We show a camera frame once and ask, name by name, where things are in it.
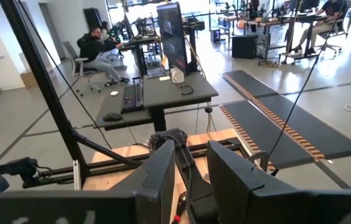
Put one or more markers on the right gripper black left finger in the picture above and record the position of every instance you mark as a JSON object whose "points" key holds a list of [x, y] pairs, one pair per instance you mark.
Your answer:
{"points": [[69, 208]]}

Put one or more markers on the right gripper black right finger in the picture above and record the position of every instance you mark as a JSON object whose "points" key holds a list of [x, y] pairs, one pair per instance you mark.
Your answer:
{"points": [[287, 208]]}

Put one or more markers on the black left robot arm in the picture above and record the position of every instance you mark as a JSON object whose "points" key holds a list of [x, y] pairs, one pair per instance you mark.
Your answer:
{"points": [[167, 138]]}

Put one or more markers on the black table clamp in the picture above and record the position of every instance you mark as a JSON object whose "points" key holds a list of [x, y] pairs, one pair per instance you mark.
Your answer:
{"points": [[264, 155]]}

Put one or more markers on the black striped-edge floor mat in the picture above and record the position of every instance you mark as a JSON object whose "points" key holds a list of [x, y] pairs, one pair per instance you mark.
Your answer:
{"points": [[265, 133], [334, 137]]}

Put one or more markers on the black computer mouse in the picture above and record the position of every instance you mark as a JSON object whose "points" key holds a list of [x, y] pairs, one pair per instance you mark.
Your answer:
{"points": [[112, 117]]}

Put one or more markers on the grey office desk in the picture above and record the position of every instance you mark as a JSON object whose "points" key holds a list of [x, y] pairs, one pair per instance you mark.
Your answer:
{"points": [[169, 93]]}

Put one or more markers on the small white round object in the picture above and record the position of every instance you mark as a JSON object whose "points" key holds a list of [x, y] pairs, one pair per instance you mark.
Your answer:
{"points": [[114, 93]]}

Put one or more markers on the black computer keyboard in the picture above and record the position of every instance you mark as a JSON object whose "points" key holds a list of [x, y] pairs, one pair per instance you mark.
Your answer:
{"points": [[132, 98]]}

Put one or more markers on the cardboard box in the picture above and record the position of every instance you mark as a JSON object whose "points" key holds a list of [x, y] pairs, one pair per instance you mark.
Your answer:
{"points": [[28, 80]]}

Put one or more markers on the white mug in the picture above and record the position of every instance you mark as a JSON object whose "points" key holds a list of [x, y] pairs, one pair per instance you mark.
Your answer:
{"points": [[177, 75]]}

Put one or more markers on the pale sticky note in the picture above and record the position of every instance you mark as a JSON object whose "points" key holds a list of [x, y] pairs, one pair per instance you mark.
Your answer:
{"points": [[164, 78]]}

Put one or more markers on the grey office chair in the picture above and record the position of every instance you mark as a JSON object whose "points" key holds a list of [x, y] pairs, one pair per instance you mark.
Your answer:
{"points": [[71, 53], [337, 31]]}

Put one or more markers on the computer monitor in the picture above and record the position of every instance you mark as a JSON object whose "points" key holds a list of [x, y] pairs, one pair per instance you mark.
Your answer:
{"points": [[172, 37]]}

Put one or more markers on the dark office desk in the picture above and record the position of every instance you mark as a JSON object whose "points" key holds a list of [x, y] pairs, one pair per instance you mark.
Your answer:
{"points": [[138, 40]]}

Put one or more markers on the black aluminium rig frame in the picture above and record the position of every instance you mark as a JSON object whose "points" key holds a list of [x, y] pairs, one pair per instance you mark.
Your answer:
{"points": [[37, 68]]}

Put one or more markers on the wooden top desk grey frame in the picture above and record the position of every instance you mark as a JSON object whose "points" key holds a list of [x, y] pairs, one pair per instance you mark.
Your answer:
{"points": [[287, 19]]}

